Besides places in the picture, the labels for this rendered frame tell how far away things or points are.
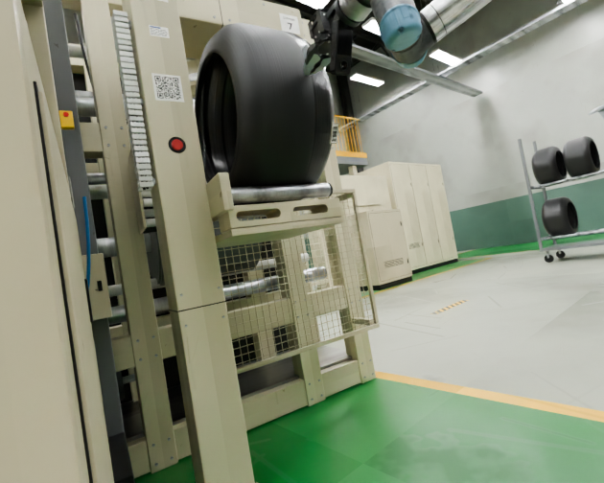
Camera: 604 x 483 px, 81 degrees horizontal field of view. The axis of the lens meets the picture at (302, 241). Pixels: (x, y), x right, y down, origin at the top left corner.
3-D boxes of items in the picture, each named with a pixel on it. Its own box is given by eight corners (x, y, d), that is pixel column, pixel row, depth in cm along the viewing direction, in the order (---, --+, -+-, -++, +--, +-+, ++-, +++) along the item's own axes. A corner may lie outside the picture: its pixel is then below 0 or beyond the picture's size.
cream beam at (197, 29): (159, 11, 125) (152, -30, 125) (150, 54, 147) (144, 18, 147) (306, 40, 156) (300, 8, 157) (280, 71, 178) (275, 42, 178)
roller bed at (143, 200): (143, 227, 126) (130, 146, 127) (139, 234, 139) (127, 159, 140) (199, 222, 136) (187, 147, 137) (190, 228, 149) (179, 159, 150)
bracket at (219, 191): (223, 210, 89) (218, 172, 89) (188, 233, 123) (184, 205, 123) (237, 209, 90) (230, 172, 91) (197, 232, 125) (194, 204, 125)
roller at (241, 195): (226, 192, 93) (220, 184, 96) (225, 207, 95) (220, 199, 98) (335, 186, 110) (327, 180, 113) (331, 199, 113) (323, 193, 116)
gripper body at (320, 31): (330, 31, 92) (359, -8, 82) (337, 60, 91) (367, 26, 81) (305, 25, 88) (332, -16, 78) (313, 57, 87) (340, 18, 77)
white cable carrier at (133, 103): (139, 187, 91) (112, 9, 93) (137, 192, 96) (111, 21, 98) (158, 186, 94) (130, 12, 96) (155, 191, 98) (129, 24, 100)
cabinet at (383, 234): (381, 290, 547) (366, 210, 553) (354, 291, 590) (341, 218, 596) (413, 280, 604) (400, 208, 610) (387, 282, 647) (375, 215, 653)
